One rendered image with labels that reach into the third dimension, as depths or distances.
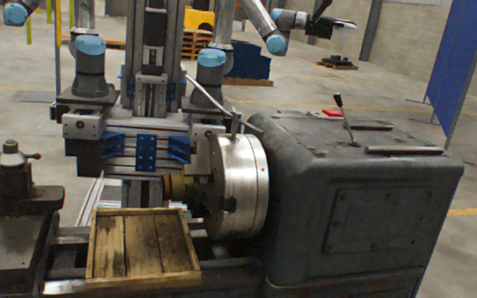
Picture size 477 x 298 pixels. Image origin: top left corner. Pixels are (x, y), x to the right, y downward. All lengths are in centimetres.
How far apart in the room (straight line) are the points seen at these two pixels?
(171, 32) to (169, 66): 15
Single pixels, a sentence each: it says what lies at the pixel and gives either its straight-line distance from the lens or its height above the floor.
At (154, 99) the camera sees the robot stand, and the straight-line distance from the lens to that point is 182.
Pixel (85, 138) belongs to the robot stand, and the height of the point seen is 103.
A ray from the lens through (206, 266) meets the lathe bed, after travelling 122.
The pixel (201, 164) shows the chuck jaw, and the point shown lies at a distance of 116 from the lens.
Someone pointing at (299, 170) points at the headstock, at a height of 123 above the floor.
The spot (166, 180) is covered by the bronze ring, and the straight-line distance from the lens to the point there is 111.
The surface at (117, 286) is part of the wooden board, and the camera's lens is 110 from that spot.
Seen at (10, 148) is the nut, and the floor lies 116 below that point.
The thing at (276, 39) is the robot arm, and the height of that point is 148.
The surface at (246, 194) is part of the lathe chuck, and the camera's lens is 104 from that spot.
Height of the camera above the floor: 160
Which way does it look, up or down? 21 degrees down
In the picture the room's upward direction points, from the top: 8 degrees clockwise
